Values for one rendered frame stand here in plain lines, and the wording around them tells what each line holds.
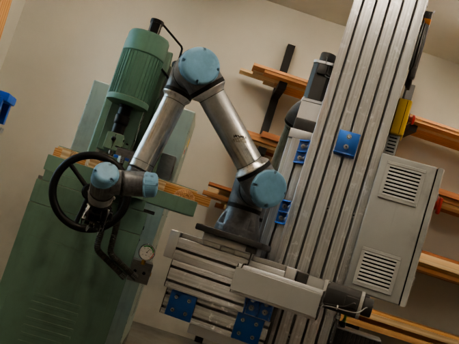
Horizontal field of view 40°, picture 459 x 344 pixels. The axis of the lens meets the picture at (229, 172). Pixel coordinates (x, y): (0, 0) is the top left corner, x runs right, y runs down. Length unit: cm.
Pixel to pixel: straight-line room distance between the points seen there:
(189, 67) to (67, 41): 338
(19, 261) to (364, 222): 127
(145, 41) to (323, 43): 278
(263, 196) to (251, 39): 333
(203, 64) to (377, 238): 80
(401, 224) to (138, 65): 121
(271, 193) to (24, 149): 340
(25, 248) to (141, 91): 76
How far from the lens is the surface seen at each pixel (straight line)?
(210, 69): 190
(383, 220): 216
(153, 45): 265
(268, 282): 190
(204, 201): 266
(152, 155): 200
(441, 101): 541
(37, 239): 251
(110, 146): 262
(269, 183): 192
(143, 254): 243
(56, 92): 513
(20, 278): 253
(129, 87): 261
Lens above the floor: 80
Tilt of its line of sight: 6 degrees up
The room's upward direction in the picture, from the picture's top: 18 degrees clockwise
